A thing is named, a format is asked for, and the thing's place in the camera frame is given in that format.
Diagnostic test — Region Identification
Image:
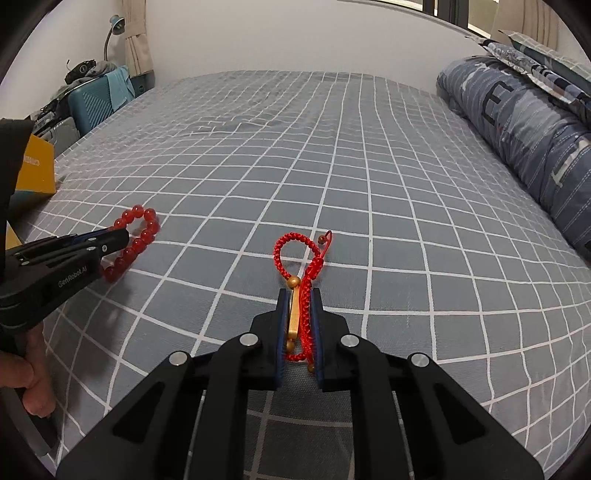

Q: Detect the red cord bracelet gold tube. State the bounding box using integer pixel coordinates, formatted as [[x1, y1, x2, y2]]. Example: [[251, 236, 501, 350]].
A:
[[273, 230, 334, 373]]

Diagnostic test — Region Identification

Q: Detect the red bead bracelet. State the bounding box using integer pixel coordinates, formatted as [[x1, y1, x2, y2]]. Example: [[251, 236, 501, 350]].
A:
[[97, 204, 161, 284]]

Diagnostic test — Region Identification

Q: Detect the person's left hand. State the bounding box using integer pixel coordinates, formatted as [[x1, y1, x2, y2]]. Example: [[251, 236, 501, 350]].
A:
[[0, 324, 56, 418]]

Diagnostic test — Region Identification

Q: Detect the yellow box lid flap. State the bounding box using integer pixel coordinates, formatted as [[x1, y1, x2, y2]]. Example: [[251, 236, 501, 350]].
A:
[[16, 135, 56, 195]]

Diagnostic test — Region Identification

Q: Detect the grey checked bed sheet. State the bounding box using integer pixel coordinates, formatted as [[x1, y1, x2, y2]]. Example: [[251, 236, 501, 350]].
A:
[[18, 71, 590, 475]]

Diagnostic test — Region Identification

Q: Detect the teal suitcase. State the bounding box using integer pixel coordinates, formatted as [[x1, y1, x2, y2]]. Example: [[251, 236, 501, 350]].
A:
[[66, 66, 135, 136]]

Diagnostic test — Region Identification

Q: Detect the dark clothes pile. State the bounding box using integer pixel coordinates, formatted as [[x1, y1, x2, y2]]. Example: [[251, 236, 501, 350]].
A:
[[64, 60, 117, 85]]

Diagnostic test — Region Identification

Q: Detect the beige left curtain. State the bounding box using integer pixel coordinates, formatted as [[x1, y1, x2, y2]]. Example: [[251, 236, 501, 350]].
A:
[[122, 0, 153, 78]]

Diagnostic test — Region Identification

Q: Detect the beige curtain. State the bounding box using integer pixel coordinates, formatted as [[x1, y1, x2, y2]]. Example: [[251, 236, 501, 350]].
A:
[[491, 0, 559, 49], [122, 0, 153, 78]]

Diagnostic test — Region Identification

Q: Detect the teal desk lamp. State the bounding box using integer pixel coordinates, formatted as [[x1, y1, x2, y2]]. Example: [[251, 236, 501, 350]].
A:
[[103, 15, 125, 61]]

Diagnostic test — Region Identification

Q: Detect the folded blue patterned duvet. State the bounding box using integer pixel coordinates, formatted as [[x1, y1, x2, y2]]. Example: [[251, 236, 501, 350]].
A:
[[437, 56, 590, 259]]

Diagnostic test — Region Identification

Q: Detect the grey checked pillow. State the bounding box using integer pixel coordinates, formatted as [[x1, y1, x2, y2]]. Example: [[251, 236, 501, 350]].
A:
[[471, 30, 590, 124]]

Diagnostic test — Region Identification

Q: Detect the dark framed window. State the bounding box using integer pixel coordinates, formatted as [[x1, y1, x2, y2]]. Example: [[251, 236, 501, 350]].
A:
[[385, 0, 499, 38]]

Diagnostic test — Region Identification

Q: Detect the beige right curtain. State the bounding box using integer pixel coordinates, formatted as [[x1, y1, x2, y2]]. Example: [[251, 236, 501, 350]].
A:
[[491, 0, 559, 49]]

